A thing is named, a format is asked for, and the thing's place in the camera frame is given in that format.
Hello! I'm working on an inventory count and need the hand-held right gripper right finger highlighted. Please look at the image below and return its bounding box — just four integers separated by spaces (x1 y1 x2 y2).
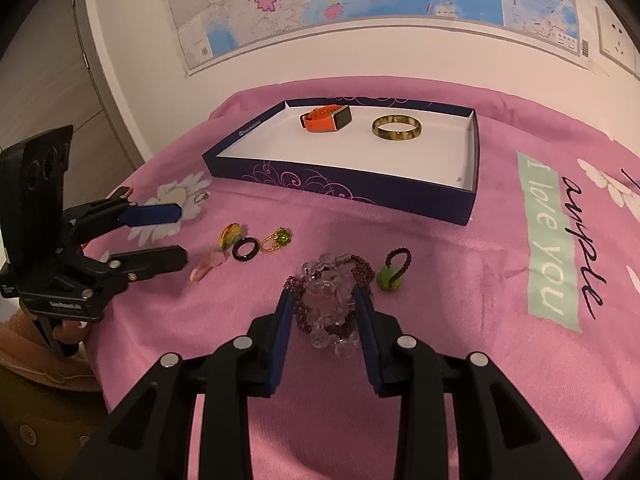
352 290 571 480

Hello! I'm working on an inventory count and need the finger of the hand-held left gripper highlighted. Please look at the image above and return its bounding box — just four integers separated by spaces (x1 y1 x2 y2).
81 245 189 294
62 189 183 242

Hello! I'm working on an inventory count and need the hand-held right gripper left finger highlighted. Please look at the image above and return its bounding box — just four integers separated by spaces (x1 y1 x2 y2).
65 287 301 480

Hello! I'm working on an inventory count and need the pink stone pendant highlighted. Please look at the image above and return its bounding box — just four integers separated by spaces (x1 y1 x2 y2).
190 252 228 283

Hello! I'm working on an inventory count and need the clear crystal bead bracelet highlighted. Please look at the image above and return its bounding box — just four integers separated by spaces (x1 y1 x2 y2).
300 255 362 351

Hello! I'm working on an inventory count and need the black cord green pendant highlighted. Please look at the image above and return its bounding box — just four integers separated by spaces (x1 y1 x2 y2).
375 247 413 292

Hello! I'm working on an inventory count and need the dark red lace bracelet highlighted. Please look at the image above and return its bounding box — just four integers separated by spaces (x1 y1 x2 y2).
285 255 376 342

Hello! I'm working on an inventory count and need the white shallow tray box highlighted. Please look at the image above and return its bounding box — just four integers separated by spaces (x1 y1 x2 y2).
202 100 481 226

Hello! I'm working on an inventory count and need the person's left forearm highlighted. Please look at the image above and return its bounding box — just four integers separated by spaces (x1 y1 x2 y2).
0 305 101 393

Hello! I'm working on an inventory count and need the person's left hand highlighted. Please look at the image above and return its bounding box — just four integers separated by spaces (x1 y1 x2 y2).
52 320 91 345

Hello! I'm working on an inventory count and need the beige wardrobe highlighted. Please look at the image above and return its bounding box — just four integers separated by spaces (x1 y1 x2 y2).
0 0 146 201

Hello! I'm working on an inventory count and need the pink printed blanket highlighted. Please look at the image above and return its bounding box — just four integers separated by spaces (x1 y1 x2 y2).
90 77 640 480

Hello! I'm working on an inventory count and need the orange fitness band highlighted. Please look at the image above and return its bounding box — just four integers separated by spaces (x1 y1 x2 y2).
300 104 353 133

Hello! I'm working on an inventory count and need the olive buttoned coat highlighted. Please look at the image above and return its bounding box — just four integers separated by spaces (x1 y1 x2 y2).
0 365 116 480

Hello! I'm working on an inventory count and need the gold tortoiseshell bangle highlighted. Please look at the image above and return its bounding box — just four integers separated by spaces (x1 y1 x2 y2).
371 115 423 143

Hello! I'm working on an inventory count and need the yellow orange ring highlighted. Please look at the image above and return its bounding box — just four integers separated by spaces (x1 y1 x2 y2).
218 222 246 251

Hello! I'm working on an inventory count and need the black ring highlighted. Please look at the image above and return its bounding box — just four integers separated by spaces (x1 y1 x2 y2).
231 237 261 262

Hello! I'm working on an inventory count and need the gold ring green gem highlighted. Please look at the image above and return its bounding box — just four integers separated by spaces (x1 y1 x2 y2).
260 227 292 253

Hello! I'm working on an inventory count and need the white wall socket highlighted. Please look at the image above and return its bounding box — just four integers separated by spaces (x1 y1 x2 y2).
595 7 638 68

